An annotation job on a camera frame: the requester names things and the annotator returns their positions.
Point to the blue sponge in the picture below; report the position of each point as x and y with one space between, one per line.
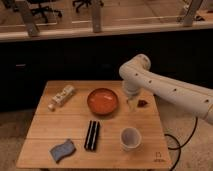
60 151

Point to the white plastic cup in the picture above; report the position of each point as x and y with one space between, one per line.
130 138

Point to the white plastic bottle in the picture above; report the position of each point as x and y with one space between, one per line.
61 98

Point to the grey metal post right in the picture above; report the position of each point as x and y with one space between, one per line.
189 17

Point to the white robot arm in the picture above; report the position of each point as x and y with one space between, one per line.
136 75

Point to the black office chair left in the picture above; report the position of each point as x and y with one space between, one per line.
43 9

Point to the black office chair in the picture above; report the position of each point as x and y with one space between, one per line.
77 4
43 9

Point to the grey metal post middle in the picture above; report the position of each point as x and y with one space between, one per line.
96 16

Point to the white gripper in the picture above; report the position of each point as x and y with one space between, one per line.
131 91

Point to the orange round bowl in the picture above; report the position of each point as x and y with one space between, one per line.
102 101

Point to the grey metal post left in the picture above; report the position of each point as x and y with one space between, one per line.
27 18

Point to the black white striped block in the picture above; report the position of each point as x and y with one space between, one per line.
92 136

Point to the wooden table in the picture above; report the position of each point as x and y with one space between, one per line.
73 137

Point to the black office chair middle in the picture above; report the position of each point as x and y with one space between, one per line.
77 4

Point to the grey metal post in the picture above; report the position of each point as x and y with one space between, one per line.
27 18
189 17
96 16

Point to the red chili pepper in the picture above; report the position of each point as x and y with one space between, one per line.
142 103

